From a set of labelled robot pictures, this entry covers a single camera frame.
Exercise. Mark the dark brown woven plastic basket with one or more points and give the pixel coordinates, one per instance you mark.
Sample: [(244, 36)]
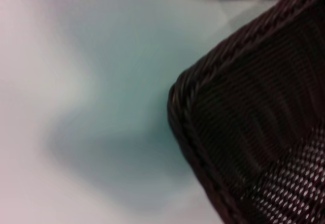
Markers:
[(254, 107)]

